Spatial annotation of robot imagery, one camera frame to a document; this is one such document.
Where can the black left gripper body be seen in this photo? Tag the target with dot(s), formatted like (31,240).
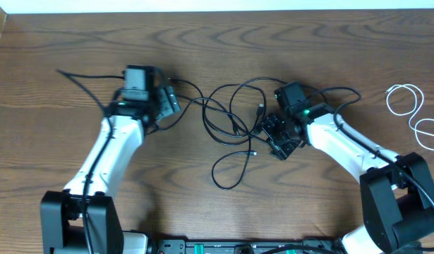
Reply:
(166,103)

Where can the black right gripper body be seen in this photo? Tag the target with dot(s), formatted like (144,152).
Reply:
(279,135)

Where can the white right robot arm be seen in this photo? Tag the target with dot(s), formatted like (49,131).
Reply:
(397,192)

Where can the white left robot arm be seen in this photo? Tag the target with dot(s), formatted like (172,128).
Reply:
(82,218)

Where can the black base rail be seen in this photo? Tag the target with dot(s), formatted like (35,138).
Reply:
(186,246)

